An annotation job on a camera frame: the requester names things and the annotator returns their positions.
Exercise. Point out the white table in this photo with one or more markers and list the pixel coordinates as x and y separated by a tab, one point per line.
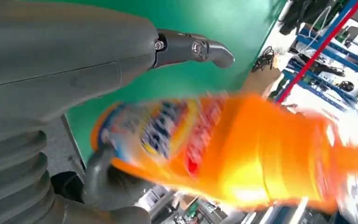
279	41

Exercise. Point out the orange drink bottle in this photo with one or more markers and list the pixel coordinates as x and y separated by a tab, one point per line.
244	154

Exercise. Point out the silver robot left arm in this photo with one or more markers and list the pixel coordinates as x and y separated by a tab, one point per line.
12	179

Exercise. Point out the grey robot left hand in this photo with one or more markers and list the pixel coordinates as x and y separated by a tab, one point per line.
58	52

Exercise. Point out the green table mat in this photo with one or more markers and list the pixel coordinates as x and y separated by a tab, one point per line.
197	12

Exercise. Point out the brown cardboard box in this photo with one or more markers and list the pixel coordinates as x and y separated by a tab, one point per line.
259	82

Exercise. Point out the blue metal rack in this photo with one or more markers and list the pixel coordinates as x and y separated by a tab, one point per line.
330	51

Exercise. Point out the red pole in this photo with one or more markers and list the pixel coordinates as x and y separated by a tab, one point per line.
318	51

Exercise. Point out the black case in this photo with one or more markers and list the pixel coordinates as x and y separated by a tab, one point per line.
302	14

